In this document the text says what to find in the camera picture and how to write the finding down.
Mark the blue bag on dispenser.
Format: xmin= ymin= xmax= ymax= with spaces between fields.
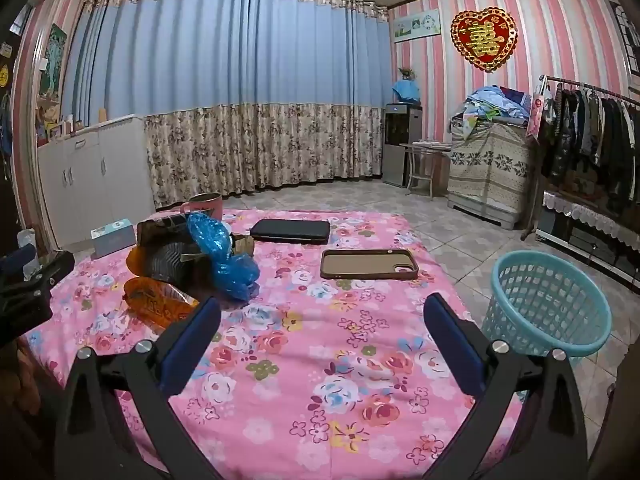
xmin=391 ymin=79 xmax=422 ymax=105

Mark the blue plastic bag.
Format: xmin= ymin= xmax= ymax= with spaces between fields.
xmin=186 ymin=211 xmax=262 ymax=303

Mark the brown phone case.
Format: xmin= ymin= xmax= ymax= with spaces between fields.
xmin=320 ymin=248 xmax=420 ymax=281

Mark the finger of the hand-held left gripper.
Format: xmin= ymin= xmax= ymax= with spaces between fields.
xmin=0 ymin=245 xmax=40 ymax=286
xmin=0 ymin=249 xmax=76 ymax=346

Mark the long landscape wall picture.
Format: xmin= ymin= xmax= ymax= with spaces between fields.
xmin=392 ymin=9 xmax=442 ymax=44

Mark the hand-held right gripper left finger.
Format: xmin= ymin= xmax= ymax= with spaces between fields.
xmin=54 ymin=296 xmax=226 ymax=480

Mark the grey water dispenser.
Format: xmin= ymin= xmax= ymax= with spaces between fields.
xmin=381 ymin=102 xmax=423 ymax=188

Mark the pink mug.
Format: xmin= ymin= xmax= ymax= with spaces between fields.
xmin=179 ymin=191 xmax=224 ymax=221

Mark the orange snack packet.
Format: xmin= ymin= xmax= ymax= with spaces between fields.
xmin=122 ymin=277 xmax=201 ymax=331

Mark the red heart wall decoration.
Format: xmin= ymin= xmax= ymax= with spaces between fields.
xmin=450 ymin=6 xmax=519 ymax=73

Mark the small metal side table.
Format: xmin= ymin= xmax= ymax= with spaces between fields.
xmin=399 ymin=140 xmax=453 ymax=198

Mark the row of hanging clothes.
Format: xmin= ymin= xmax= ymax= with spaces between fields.
xmin=540 ymin=82 xmax=640 ymax=211

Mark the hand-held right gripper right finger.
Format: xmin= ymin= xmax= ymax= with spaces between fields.
xmin=422 ymin=292 xmax=588 ymax=480

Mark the dark wooden cabinet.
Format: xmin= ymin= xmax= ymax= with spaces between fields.
xmin=597 ymin=355 xmax=640 ymax=480

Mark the pile of folded clothes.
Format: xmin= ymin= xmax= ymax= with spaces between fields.
xmin=462 ymin=86 xmax=533 ymax=126

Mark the black zip pouch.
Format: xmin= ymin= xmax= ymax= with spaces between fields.
xmin=249 ymin=218 xmax=332 ymax=246

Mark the person's left forearm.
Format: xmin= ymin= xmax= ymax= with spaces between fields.
xmin=0 ymin=347 xmax=56 ymax=480

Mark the white cabinet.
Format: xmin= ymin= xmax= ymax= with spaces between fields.
xmin=37 ymin=114 xmax=157 ymax=253

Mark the colourful wall poster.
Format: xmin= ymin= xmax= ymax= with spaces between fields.
xmin=42 ymin=22 xmax=68 ymax=98

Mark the low cabinet with lace cloth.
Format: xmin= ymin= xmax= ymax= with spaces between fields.
xmin=535 ymin=190 xmax=640 ymax=286

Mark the pink floral tablecloth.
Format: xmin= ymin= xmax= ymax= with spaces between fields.
xmin=17 ymin=205 xmax=526 ymax=480

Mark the cabinet under patterned cloth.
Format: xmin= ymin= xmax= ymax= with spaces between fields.
xmin=446 ymin=115 xmax=533 ymax=231

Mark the dark striped snack packet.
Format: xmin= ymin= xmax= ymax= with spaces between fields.
xmin=136 ymin=214 xmax=201 ymax=283

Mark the framed wall picture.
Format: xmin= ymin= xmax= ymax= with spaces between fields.
xmin=607 ymin=0 xmax=640 ymax=73

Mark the blue floral curtain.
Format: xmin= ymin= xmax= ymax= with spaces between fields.
xmin=65 ymin=0 xmax=393 ymax=211

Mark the light blue plastic basket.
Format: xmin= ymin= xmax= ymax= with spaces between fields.
xmin=481 ymin=249 xmax=613 ymax=358

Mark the light blue tissue box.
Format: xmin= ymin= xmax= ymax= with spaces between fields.
xmin=90 ymin=219 xmax=137 ymax=260

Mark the tan wrapper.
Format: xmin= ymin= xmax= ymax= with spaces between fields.
xmin=229 ymin=234 xmax=256 ymax=257

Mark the metal clothes rack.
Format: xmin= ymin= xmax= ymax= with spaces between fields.
xmin=520 ymin=74 xmax=640 ymax=241

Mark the pink hanging gift bag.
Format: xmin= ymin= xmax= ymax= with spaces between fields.
xmin=525 ymin=82 xmax=548 ymax=141

